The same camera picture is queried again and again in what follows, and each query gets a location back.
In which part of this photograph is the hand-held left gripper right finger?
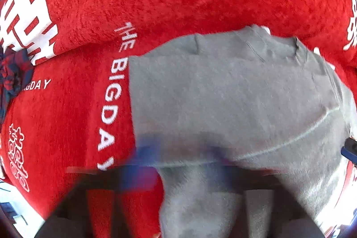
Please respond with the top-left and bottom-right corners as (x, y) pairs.
(216, 156), (318, 227)

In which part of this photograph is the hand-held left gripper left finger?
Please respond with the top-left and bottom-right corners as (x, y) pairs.
(57, 145), (164, 229)

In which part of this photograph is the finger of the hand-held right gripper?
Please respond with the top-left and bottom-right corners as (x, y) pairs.
(341, 137), (357, 164)

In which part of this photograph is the grey small garment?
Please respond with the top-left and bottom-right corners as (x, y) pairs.
(128, 24), (357, 238)

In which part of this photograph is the dark plaid cloth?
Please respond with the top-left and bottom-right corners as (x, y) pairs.
(0, 46), (34, 127)

